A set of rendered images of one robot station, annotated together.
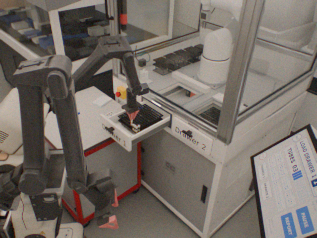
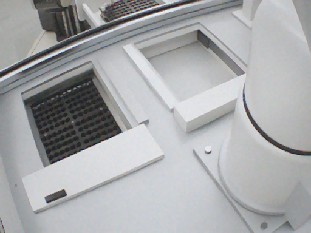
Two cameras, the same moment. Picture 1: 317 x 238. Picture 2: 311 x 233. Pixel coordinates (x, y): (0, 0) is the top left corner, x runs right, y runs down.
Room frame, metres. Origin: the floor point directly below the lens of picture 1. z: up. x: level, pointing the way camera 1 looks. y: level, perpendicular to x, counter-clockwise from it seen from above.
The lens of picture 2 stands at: (1.80, -0.74, 1.48)
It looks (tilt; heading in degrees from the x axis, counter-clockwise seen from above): 51 degrees down; 109
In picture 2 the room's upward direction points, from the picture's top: 4 degrees counter-clockwise
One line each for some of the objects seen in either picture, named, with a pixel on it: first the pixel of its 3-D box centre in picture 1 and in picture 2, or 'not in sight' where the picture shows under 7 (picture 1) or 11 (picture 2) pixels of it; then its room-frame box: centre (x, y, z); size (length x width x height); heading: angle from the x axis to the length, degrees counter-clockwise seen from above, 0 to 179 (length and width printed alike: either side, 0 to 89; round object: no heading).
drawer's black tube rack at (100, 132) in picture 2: not in sight; (75, 130); (1.48, -0.35, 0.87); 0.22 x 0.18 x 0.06; 134
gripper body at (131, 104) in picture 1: (131, 102); not in sight; (1.38, 0.14, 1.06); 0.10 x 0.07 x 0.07; 134
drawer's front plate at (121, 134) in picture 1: (114, 132); not in sight; (1.34, 0.24, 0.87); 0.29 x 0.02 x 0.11; 44
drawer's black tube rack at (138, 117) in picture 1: (140, 119); not in sight; (1.48, 0.09, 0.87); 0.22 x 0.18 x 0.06; 134
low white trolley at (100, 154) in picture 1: (88, 156); not in sight; (1.65, 0.51, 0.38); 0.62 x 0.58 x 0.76; 44
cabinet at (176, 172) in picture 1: (199, 141); not in sight; (1.86, -0.37, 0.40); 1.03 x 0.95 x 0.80; 44
